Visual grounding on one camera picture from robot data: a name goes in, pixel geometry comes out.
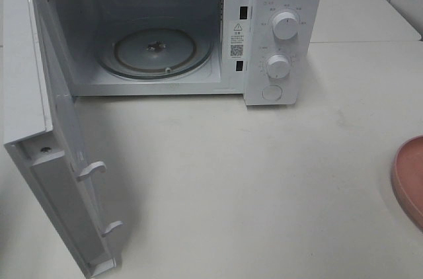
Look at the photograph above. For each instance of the round white door button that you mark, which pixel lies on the round white door button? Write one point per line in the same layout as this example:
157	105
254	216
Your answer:
272	93

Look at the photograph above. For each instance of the white microwave door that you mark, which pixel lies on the white microwave door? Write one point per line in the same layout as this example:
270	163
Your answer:
42	133

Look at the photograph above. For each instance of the pink round plate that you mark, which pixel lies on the pink round plate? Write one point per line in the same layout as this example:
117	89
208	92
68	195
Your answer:
406	179

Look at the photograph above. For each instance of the white warning label sticker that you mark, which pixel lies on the white warning label sticker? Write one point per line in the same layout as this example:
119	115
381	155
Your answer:
236	39

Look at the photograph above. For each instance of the white lower timer knob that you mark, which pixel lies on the white lower timer knob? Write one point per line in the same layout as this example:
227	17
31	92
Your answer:
278	67

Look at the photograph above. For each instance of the glass microwave turntable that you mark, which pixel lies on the glass microwave turntable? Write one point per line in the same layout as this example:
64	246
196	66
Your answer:
153	53

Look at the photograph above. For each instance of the white microwave oven body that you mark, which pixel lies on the white microwave oven body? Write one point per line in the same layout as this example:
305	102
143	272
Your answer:
86	22

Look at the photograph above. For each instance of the white upper power knob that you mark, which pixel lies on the white upper power knob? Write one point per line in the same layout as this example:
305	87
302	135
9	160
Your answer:
285	25

